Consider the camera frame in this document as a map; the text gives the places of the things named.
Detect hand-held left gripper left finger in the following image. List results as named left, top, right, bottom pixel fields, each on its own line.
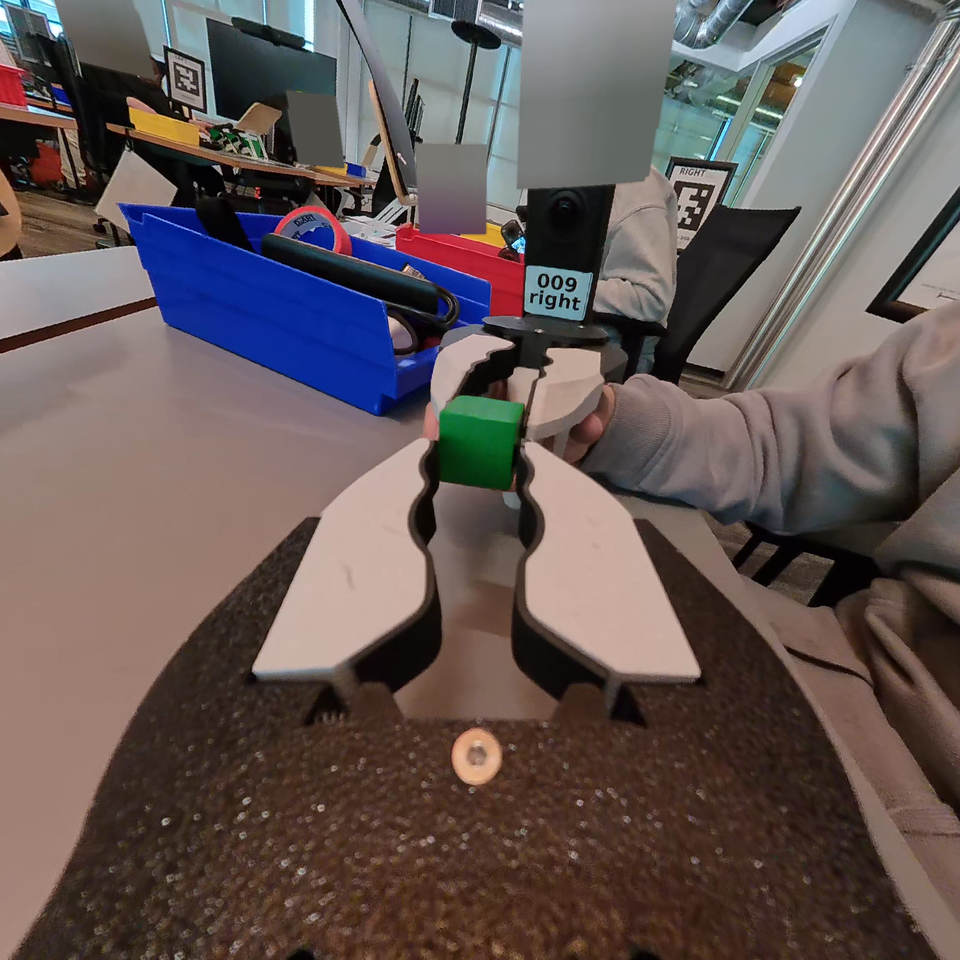
left=252, top=440, right=444, bottom=684

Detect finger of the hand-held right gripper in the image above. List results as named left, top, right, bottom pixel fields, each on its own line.
left=525, top=348, right=609, bottom=448
left=431, top=333, right=519, bottom=414

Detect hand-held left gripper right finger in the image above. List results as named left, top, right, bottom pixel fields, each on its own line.
left=513, top=443, right=703, bottom=688

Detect black cable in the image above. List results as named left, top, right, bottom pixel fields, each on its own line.
left=383, top=267, right=460, bottom=357

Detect green cube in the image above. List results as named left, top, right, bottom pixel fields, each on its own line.
left=437, top=396, right=528, bottom=492

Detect blue plastic bin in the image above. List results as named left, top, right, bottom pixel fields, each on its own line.
left=120, top=203, right=493, bottom=418

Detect person's right forearm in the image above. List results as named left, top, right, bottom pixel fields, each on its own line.
left=582, top=300, right=960, bottom=534

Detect grey desk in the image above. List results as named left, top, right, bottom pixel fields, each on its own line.
left=0, top=245, right=841, bottom=960

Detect person's right hand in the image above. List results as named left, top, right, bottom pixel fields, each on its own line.
left=563, top=383, right=619, bottom=466

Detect red plastic bin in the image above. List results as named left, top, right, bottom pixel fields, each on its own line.
left=395, top=225, right=528, bottom=321

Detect black office chair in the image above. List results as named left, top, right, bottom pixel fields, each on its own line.
left=657, top=204, right=802, bottom=379

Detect red tape roll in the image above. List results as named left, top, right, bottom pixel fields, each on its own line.
left=273, top=206, right=355, bottom=258

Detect small black flat item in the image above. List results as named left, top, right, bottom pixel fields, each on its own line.
left=194, top=191, right=255, bottom=255

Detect person's grey hoodie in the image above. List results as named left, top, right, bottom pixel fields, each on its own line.
left=750, top=510, right=960, bottom=871

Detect dark computer monitor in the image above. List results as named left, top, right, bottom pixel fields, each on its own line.
left=204, top=17, right=340, bottom=126

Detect yellow storage bin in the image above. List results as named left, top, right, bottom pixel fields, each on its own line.
left=126, top=102, right=204, bottom=150

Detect small marker poster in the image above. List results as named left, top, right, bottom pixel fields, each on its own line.
left=162, top=47, right=210, bottom=114

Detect square marker wall poster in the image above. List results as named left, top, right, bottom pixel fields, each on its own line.
left=666, top=156, right=741, bottom=253

